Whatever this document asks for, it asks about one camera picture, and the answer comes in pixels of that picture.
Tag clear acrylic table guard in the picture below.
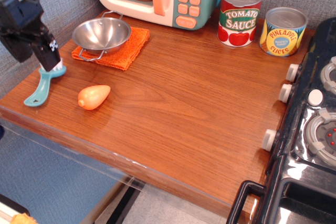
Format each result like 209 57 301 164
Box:
1 119 226 223

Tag orange towel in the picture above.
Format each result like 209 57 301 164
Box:
71 26 151 71

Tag tomato sauce can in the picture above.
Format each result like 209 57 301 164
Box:
217 0 262 47

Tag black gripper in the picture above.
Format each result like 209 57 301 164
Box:
1 0 60 72

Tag black toy stove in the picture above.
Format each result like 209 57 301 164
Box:
227 18 335 223

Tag orange fuzzy object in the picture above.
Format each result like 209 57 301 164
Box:
10 214 37 224

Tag pineapple slices can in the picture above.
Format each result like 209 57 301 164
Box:
259 7 308 57

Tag orange toy carrot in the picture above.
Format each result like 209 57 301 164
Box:
78 85 111 110

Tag small steel bowl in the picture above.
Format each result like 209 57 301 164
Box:
72 10 132 62

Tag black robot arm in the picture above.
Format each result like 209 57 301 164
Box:
1 0 61 71

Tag blue brush white bristles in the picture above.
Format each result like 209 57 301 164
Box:
24 58 67 107

